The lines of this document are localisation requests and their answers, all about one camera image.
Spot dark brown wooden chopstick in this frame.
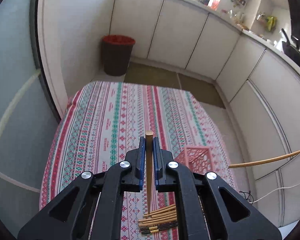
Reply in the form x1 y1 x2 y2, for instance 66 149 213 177
145 131 154 213

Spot light bamboo chopstick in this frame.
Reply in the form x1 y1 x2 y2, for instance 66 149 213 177
150 208 177 219
140 216 177 226
143 204 175 218
228 150 300 168
139 211 177 223

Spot pink perforated utensil basket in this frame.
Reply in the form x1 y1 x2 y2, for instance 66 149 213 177
174 145 214 174

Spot patterned red green tablecloth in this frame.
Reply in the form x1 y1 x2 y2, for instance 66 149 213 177
39 80 239 240

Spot black gold-tipped chopstick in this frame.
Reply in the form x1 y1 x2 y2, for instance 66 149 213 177
140 226 177 235
140 221 178 231

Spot red-lined brown trash bin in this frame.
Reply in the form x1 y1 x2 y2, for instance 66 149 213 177
101 35 135 76

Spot black wok pan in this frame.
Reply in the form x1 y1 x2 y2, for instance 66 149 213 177
280 28 300 67

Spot yellow snack bag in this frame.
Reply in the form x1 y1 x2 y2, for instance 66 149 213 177
266 16 277 32

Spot black cable on floor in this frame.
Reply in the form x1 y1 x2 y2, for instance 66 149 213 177
239 190 255 204

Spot white power cable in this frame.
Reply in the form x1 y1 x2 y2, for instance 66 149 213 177
250 178 300 204

